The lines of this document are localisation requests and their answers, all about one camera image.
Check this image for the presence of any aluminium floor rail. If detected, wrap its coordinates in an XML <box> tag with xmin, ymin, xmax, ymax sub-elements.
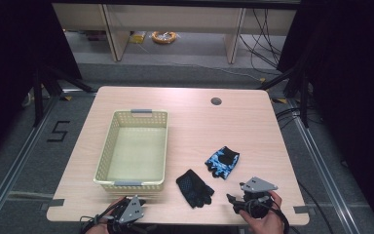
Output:
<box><xmin>285</xmin><ymin>97</ymin><xmax>362</xmax><ymax>234</ymax></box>
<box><xmin>0</xmin><ymin>96</ymin><xmax>62</xmax><ymax>228</ymax></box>

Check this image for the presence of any orange cable coil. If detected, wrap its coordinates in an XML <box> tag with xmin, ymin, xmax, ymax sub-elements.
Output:
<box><xmin>151</xmin><ymin>30</ymin><xmax>178</xmax><ymax>45</ymax></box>

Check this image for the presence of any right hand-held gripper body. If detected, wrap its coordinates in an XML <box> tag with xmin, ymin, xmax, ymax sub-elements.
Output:
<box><xmin>234</xmin><ymin>175</ymin><xmax>279</xmax><ymax>219</ymax></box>

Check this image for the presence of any black glove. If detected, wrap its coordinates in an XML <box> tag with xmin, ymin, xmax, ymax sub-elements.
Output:
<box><xmin>175</xmin><ymin>169</ymin><xmax>215</xmax><ymax>210</ymax></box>

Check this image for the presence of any person's right hand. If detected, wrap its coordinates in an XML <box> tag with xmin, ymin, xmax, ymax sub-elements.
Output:
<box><xmin>239</xmin><ymin>190</ymin><xmax>285</xmax><ymax>234</ymax></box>

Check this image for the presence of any cream plastic basket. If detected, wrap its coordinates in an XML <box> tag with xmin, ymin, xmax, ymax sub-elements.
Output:
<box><xmin>93</xmin><ymin>108</ymin><xmax>169</xmax><ymax>193</ymax></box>

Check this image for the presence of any bundle of black cables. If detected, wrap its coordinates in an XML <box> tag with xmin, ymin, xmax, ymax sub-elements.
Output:
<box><xmin>239</xmin><ymin>8</ymin><xmax>290</xmax><ymax>70</ymax></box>

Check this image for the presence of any black metal stand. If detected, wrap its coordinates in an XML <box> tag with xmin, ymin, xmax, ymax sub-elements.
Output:
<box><xmin>256</xmin><ymin>61</ymin><xmax>313</xmax><ymax>129</ymax></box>
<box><xmin>32</xmin><ymin>64</ymin><xmax>95</xmax><ymax>128</ymax></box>

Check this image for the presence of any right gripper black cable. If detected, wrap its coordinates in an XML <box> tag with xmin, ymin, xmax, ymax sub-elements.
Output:
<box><xmin>243</xmin><ymin>194</ymin><xmax>304</xmax><ymax>234</ymax></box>

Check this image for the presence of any person's left hand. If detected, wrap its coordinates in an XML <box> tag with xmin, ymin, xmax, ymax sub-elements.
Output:
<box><xmin>85</xmin><ymin>196</ymin><xmax>129</xmax><ymax>234</ymax></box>

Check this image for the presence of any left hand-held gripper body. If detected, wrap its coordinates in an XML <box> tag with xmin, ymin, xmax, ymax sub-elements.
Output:
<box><xmin>107</xmin><ymin>194</ymin><xmax>147</xmax><ymax>234</ymax></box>

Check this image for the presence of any blue camouflage fingerless glove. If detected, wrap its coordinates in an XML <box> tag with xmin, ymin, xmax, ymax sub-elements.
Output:
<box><xmin>205</xmin><ymin>145</ymin><xmax>241</xmax><ymax>180</ymax></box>

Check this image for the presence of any yellow packet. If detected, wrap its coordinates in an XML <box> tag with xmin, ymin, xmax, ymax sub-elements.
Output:
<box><xmin>129</xmin><ymin>31</ymin><xmax>147</xmax><ymax>45</ymax></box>

